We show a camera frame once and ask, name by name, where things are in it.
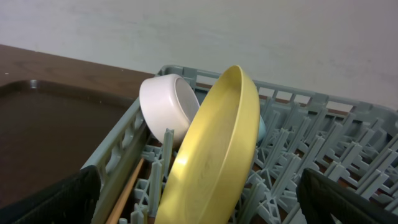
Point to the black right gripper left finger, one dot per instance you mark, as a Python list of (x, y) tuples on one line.
[(71, 200)]

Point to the pink shallow bowl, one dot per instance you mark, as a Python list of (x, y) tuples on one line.
[(168, 102)]

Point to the dark brown serving tray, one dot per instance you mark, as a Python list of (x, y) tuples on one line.
[(48, 131)]

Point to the light blue bowl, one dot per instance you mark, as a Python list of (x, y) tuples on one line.
[(261, 130)]

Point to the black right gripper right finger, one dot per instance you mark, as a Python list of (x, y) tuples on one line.
[(322, 200)]

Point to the grey plastic dishwasher rack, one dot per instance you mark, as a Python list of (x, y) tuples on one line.
[(353, 143)]

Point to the wooden chopstick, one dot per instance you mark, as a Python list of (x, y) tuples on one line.
[(119, 205)]

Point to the yellow round plate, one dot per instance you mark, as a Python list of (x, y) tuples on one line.
[(214, 159)]

